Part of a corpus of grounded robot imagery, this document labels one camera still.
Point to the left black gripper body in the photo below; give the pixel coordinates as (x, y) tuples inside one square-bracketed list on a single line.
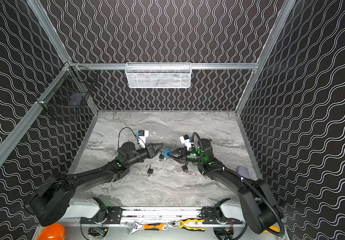
[(147, 151)]

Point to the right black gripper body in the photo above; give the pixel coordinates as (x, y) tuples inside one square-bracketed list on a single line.
[(180, 154)]

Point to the blue padlock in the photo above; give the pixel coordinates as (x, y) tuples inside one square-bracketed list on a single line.
[(166, 153)]

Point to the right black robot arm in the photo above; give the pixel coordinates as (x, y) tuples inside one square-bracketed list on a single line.
[(260, 209)]

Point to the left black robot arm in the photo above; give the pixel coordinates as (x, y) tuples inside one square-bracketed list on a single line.
[(50, 201)]

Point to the black padlock right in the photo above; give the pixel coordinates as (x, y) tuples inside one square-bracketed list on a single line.
[(185, 168)]

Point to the black padlock middle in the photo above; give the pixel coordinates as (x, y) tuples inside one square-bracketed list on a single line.
[(150, 170)]

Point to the grey oblong pad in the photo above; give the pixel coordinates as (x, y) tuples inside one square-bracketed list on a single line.
[(243, 172)]

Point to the orange hard hat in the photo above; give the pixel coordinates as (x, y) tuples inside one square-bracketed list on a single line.
[(52, 232)]

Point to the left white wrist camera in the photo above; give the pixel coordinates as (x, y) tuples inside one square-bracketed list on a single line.
[(142, 135)]

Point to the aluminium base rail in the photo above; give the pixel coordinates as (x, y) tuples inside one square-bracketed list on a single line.
[(123, 216)]

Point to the yellow handled pliers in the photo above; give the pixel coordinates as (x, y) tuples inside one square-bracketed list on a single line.
[(194, 225)]

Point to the white wire basket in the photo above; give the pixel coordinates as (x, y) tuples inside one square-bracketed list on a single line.
[(157, 75)]

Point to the adjustable wrench orange handle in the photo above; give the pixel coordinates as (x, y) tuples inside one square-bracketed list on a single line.
[(147, 227)]

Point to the black wire basket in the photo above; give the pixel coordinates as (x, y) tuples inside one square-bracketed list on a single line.
[(68, 100)]

